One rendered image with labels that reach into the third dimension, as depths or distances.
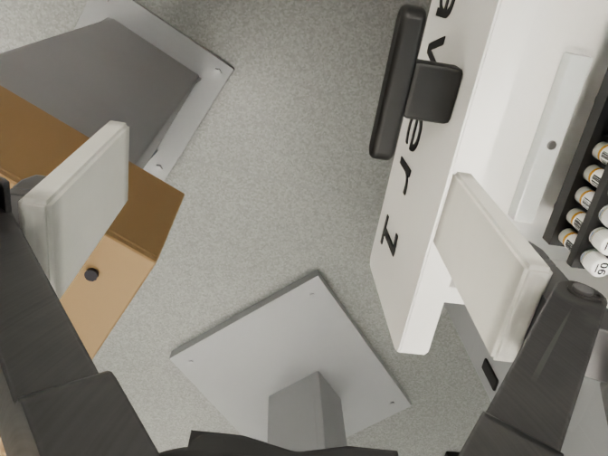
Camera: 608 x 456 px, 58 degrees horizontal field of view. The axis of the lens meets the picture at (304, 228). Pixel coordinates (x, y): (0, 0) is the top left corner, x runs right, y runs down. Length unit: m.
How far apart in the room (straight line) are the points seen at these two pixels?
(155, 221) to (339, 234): 0.96
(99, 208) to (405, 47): 0.16
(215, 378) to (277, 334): 0.21
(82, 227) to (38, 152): 0.24
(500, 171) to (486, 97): 0.13
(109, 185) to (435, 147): 0.18
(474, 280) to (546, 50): 0.23
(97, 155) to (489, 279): 0.12
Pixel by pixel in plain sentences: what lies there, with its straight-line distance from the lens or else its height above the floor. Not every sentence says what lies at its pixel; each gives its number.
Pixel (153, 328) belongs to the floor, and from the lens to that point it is 1.49.
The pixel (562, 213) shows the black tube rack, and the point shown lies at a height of 0.87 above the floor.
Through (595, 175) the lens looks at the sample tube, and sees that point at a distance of 0.36.
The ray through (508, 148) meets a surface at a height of 0.84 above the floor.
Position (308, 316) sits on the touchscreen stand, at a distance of 1.39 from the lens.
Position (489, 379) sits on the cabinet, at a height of 0.48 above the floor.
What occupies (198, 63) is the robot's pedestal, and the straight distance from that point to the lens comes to 1.19.
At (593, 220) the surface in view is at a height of 0.90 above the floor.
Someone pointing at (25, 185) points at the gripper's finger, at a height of 1.03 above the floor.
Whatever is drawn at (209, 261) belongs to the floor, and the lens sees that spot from 1.36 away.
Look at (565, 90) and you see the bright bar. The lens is 0.38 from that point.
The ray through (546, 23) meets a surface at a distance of 0.37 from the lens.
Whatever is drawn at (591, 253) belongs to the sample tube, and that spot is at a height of 0.90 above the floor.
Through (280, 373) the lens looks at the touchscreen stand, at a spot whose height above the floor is 0.04.
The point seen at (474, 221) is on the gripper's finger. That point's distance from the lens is 0.18.
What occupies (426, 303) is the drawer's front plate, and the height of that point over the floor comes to 0.93.
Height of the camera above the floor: 1.18
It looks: 64 degrees down
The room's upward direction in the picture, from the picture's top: 175 degrees clockwise
